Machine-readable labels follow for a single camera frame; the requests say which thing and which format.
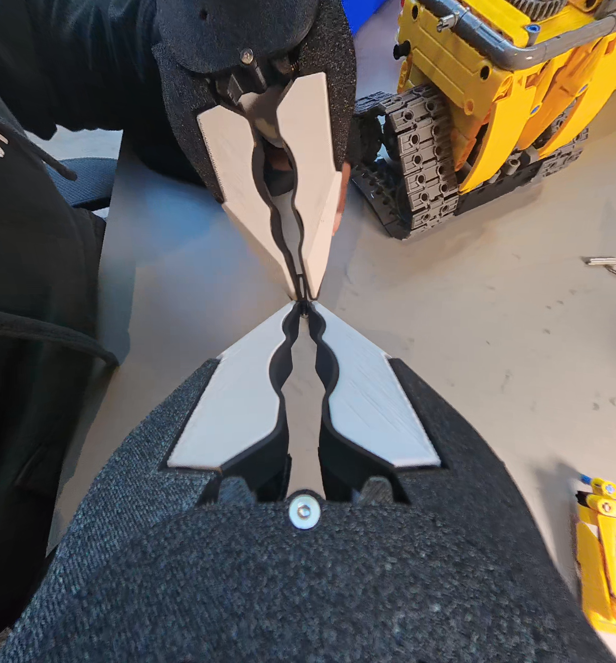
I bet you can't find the person's left hand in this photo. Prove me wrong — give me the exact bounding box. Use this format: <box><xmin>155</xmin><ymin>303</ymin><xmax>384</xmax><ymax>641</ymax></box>
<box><xmin>332</xmin><ymin>164</ymin><xmax>350</xmax><ymax>239</ymax></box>

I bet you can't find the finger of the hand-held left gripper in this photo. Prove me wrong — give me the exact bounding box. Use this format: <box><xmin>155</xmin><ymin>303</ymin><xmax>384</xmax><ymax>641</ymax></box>
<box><xmin>196</xmin><ymin>94</ymin><xmax>305</xmax><ymax>301</ymax></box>
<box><xmin>275</xmin><ymin>71</ymin><xmax>344</xmax><ymax>301</ymax></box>

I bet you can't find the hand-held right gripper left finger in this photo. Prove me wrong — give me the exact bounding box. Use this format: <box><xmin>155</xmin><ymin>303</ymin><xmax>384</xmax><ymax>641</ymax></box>
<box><xmin>166</xmin><ymin>301</ymin><xmax>309</xmax><ymax>490</ymax></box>

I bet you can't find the grey desk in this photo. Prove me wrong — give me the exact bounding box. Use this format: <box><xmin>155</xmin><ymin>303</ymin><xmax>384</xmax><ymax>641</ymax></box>
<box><xmin>49</xmin><ymin>0</ymin><xmax>616</xmax><ymax>663</ymax></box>

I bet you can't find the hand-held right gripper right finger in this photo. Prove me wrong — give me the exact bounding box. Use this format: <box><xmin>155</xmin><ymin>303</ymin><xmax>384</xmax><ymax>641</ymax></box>
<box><xmin>304</xmin><ymin>301</ymin><xmax>443</xmax><ymax>490</ymax></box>

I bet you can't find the small yellow block assembly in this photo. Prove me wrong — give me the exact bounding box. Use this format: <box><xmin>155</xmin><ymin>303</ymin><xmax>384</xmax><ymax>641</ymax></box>
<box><xmin>572</xmin><ymin>475</ymin><xmax>616</xmax><ymax>635</ymax></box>

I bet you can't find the yellow toy tracked robot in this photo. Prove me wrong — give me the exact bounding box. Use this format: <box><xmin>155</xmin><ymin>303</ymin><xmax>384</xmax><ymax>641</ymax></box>
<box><xmin>350</xmin><ymin>0</ymin><xmax>616</xmax><ymax>241</ymax></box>

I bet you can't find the blue-grey chair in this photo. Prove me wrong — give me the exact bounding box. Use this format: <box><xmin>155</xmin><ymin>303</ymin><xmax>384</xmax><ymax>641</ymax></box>
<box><xmin>49</xmin><ymin>156</ymin><xmax>118</xmax><ymax>214</ymax></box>

